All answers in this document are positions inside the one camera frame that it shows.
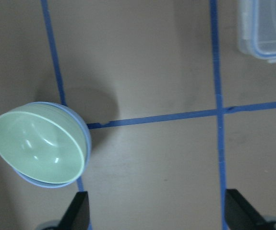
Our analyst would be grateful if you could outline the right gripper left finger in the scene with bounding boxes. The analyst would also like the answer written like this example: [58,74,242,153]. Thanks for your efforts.
[57,191,90,230]

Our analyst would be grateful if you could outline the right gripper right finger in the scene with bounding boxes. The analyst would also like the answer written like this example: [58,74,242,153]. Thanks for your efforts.
[225,189,272,230]

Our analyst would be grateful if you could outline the blue bowl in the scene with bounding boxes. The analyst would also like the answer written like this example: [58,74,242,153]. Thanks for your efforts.
[13,102,92,188]

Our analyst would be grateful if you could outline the green bowl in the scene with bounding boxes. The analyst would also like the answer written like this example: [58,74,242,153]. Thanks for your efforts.
[0,104,86,184]

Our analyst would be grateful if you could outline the clear plastic container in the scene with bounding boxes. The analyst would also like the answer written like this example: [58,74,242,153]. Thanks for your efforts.
[237,0,276,63]

